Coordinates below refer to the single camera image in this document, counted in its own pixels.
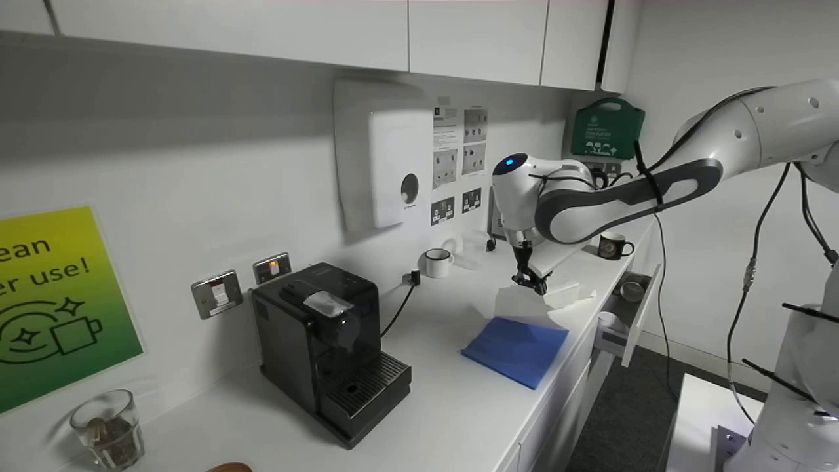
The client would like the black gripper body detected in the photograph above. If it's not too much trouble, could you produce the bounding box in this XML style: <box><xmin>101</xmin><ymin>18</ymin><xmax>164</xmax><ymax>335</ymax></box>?
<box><xmin>510</xmin><ymin>231</ymin><xmax>535</xmax><ymax>275</ymax></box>

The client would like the white napkin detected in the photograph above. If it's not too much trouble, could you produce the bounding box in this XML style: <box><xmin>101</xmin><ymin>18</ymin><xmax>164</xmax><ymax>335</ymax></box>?
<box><xmin>493</xmin><ymin>287</ymin><xmax>568</xmax><ymax>329</ymax></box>
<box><xmin>541</xmin><ymin>283</ymin><xmax>598</xmax><ymax>309</ymax></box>

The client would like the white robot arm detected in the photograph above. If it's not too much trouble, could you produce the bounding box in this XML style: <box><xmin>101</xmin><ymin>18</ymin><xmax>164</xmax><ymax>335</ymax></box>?
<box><xmin>493</xmin><ymin>79</ymin><xmax>839</xmax><ymax>472</ymax></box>

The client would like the blue placemat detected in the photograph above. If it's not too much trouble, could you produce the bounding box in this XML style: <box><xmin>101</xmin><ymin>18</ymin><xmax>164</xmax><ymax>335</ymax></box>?
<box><xmin>461</xmin><ymin>317</ymin><xmax>565</xmax><ymax>390</ymax></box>

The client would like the black mug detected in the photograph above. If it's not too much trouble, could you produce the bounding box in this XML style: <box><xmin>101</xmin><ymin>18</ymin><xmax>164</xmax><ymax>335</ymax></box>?
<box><xmin>594</xmin><ymin>231</ymin><xmax>633</xmax><ymax>259</ymax></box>

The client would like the white mug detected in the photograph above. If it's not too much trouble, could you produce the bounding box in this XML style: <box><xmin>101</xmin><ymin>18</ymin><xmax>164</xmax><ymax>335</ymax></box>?
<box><xmin>417</xmin><ymin>247</ymin><xmax>454</xmax><ymax>281</ymax></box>

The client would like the instruction poster sheet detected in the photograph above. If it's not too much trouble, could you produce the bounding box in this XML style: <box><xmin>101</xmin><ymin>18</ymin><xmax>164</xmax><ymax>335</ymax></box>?
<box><xmin>430</xmin><ymin>104</ymin><xmax>486</xmax><ymax>225</ymax></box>

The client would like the green first aid box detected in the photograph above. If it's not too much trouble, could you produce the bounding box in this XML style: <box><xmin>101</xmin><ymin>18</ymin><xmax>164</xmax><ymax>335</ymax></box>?
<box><xmin>568</xmin><ymin>98</ymin><xmax>645</xmax><ymax>159</ymax></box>

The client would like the white paper towel dispenser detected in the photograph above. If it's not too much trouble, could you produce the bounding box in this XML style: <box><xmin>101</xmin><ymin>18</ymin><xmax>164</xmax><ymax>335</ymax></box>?
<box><xmin>332</xmin><ymin>81</ymin><xmax>433</xmax><ymax>233</ymax></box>

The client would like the glass with brown contents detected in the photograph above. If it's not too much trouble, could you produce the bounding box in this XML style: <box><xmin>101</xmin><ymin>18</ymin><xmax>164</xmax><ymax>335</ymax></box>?
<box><xmin>71</xmin><ymin>389</ymin><xmax>144</xmax><ymax>472</ymax></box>

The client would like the yellow green sign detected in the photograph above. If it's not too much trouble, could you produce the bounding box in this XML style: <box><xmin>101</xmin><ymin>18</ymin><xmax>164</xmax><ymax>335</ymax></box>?
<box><xmin>0</xmin><ymin>207</ymin><xmax>140</xmax><ymax>411</ymax></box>

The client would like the black cable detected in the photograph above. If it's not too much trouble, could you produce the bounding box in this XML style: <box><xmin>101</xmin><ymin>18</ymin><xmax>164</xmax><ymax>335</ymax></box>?
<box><xmin>378</xmin><ymin>267</ymin><xmax>423</xmax><ymax>342</ymax></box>

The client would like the wall socket plate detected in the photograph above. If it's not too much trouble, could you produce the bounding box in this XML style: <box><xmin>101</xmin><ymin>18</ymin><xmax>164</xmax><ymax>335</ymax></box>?
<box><xmin>191</xmin><ymin>270</ymin><xmax>243</xmax><ymax>319</ymax></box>
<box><xmin>252</xmin><ymin>251</ymin><xmax>291</xmax><ymax>283</ymax></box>

